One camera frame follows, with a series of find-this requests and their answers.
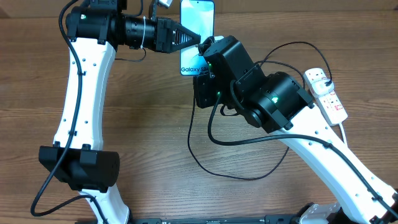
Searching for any black smartphone blue screen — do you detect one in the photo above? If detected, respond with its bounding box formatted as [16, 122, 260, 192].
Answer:
[180, 0, 215, 76]

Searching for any black charger cable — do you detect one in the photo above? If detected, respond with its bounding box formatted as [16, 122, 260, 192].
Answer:
[187, 41, 333, 181]

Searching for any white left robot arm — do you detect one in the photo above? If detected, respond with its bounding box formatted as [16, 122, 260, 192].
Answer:
[39, 0, 200, 223]

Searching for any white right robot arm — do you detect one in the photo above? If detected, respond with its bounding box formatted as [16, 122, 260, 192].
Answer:
[194, 36, 397, 223]

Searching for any white charger adapter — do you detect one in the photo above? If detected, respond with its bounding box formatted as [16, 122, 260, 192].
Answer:
[311, 79, 335, 98]

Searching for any white power strip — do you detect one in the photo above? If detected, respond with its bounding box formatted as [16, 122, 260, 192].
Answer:
[304, 68, 348, 126]

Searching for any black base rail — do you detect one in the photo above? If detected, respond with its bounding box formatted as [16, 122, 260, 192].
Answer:
[128, 212, 304, 224]

